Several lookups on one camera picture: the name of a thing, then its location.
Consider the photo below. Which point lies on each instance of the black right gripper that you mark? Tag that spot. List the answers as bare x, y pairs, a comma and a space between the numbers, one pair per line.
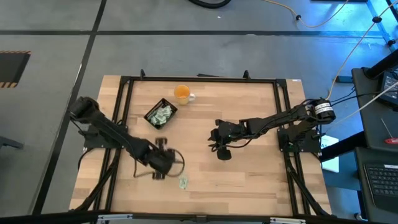
230, 132

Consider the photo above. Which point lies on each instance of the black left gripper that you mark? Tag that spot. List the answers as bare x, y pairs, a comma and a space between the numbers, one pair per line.
160, 161

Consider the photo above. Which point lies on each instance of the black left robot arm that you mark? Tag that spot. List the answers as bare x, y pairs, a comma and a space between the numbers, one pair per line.
115, 133

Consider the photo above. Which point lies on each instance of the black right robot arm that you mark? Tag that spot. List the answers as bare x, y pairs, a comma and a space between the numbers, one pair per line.
280, 116

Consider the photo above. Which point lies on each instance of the black plastic mesh basket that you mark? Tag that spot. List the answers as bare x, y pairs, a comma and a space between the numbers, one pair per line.
154, 109

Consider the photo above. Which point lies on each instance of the yellow ceramic mug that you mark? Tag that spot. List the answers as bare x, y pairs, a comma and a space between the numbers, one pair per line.
182, 92

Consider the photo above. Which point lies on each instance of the white paper sheet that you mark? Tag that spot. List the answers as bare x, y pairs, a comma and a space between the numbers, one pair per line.
331, 161

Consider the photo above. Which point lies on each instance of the black side desk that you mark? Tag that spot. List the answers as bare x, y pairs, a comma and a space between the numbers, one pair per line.
373, 130

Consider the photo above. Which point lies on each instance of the grey chair leg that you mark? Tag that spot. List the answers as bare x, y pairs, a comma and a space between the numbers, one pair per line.
9, 142

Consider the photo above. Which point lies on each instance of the black laptop keyboard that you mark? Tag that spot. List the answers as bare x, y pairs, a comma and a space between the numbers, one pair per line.
382, 183

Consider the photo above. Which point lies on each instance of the black hazard-striped floor hatch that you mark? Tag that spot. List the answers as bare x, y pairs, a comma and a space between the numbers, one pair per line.
12, 67

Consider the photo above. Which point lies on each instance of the black camera gantry bar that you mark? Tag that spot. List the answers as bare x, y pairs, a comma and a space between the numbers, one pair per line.
46, 218

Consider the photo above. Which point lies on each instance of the blue metal frame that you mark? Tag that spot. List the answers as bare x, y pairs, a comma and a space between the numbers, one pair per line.
382, 28

